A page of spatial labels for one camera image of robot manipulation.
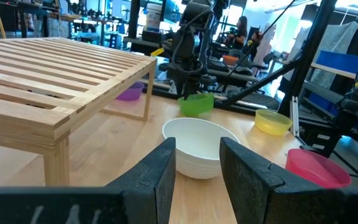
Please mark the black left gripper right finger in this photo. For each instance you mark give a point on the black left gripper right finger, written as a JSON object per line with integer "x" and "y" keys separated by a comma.
{"x": 259, "y": 193}

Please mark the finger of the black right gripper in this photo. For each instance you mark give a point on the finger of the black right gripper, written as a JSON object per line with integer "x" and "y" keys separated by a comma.
{"x": 192, "y": 87}

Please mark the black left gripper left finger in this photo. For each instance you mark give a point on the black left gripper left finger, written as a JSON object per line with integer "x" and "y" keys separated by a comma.
{"x": 148, "y": 193}

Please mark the orange bowl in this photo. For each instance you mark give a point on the orange bowl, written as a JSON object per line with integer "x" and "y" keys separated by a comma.
{"x": 230, "y": 60}
{"x": 197, "y": 107}

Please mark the large white bowl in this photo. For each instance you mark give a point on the large white bowl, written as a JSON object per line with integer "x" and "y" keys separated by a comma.
{"x": 197, "y": 140}

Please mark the small pink bowl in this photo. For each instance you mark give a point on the small pink bowl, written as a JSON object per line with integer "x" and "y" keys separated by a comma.
{"x": 315, "y": 168}

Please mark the small purple bowl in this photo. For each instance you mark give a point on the small purple bowl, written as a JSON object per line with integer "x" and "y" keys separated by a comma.
{"x": 130, "y": 93}

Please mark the small yellow bowl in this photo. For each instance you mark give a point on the small yellow bowl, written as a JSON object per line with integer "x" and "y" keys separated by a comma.
{"x": 272, "y": 123}

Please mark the wooden slatted shelf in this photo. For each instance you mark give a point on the wooden slatted shelf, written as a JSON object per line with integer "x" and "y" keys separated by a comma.
{"x": 42, "y": 77}

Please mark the white bucket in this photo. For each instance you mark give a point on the white bucket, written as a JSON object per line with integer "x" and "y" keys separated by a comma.
{"x": 153, "y": 17}

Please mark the person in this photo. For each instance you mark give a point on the person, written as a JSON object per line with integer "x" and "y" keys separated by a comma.
{"x": 240, "y": 32}

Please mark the blue storage bin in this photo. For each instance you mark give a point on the blue storage bin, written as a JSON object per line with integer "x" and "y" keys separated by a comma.
{"x": 337, "y": 60}

